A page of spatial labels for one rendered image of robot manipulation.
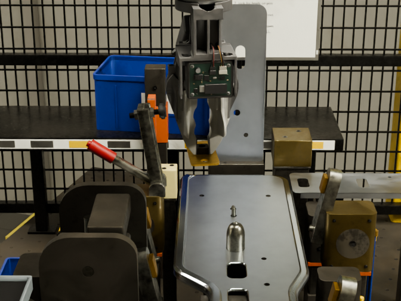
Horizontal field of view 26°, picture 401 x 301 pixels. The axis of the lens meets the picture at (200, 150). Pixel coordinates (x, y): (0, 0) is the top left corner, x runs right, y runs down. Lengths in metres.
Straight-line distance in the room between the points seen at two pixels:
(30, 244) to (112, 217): 1.02
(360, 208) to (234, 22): 0.47
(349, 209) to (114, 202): 0.49
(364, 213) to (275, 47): 0.65
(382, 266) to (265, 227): 0.58
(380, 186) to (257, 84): 0.32
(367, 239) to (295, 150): 0.34
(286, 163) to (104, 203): 0.68
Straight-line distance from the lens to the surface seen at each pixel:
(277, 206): 1.66
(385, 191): 1.76
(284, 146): 1.83
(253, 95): 1.82
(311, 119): 2.04
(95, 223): 1.18
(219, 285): 1.40
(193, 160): 1.14
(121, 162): 1.58
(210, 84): 1.06
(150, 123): 1.54
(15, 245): 2.21
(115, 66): 2.08
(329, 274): 1.47
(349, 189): 1.75
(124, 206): 1.23
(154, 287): 1.30
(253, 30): 1.78
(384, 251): 2.18
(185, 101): 1.11
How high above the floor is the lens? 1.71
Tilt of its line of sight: 22 degrees down
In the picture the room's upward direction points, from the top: straight up
